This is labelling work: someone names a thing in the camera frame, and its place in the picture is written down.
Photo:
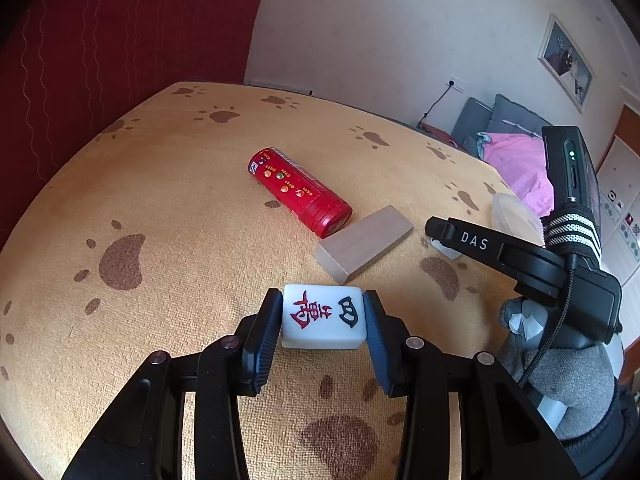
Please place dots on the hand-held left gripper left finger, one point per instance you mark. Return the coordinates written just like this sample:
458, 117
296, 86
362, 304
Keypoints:
265, 342

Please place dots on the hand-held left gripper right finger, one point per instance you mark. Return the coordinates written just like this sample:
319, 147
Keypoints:
380, 342

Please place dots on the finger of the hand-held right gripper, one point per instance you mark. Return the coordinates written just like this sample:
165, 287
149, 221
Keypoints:
462, 240

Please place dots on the small white block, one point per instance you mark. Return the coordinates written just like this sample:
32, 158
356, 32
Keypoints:
445, 251

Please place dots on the clear plastic lid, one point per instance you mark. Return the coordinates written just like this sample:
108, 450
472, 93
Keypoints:
515, 215

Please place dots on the white mahjong tile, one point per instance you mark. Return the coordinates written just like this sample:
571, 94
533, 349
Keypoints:
325, 316

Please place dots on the person's right forearm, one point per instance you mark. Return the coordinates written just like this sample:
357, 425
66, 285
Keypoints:
610, 452

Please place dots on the person's right hand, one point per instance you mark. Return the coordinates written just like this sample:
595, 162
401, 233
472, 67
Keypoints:
570, 377

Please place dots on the pink dotted quilt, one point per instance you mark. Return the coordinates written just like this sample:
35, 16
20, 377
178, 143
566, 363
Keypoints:
520, 165

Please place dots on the wooden block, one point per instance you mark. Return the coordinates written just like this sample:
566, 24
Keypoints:
365, 240

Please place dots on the white wardrobe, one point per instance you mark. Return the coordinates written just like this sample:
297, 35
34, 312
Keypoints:
620, 185

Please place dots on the grey upholstered bed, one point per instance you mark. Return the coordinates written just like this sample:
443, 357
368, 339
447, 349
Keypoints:
480, 115

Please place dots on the red cylindrical tube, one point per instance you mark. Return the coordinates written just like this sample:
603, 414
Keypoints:
295, 190

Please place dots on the dark red panel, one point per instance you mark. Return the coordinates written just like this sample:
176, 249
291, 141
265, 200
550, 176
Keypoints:
125, 35

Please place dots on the white wall socket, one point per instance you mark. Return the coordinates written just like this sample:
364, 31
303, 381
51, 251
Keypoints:
457, 83

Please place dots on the framed wall photo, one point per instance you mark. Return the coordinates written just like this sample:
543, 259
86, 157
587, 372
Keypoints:
565, 60

